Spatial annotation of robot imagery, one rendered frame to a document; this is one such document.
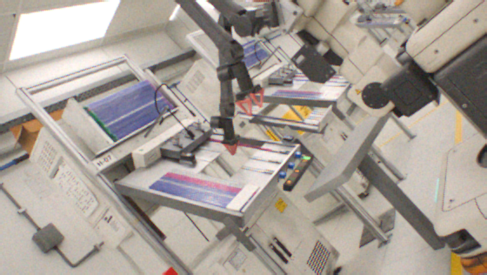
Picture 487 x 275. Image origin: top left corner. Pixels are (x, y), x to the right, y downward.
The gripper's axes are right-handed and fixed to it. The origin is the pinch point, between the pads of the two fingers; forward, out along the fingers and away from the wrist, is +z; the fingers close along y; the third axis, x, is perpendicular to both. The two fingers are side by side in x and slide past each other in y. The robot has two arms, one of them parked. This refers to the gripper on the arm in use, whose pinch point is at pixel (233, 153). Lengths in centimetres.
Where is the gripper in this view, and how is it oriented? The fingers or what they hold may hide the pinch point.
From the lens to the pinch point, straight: 203.5
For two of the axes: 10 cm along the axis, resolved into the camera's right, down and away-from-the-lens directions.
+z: 1.7, 9.1, 3.8
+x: 8.7, 0.4, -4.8
